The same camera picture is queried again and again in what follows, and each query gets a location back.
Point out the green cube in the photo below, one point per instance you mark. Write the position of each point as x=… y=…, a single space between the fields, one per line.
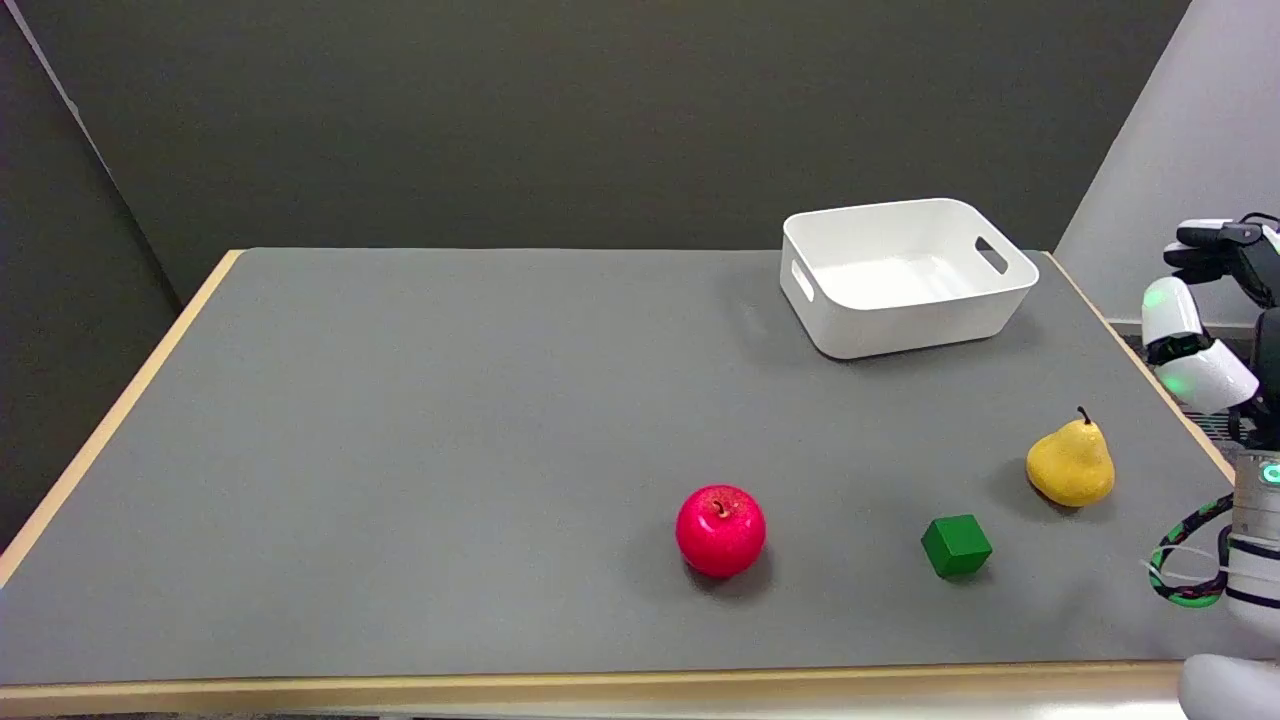
x=956 y=545

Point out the yellow pear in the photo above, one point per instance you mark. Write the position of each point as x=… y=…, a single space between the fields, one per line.
x=1070 y=465

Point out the red apple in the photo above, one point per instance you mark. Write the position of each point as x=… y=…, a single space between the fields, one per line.
x=720 y=531

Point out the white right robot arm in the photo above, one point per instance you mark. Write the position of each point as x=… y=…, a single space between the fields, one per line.
x=1255 y=560

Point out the white plastic bin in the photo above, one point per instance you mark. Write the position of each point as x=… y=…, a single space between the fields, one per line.
x=905 y=275

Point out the floor vent grille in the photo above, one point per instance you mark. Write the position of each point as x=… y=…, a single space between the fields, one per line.
x=1215 y=425

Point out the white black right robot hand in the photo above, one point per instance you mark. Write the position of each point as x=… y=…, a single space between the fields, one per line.
x=1200 y=370

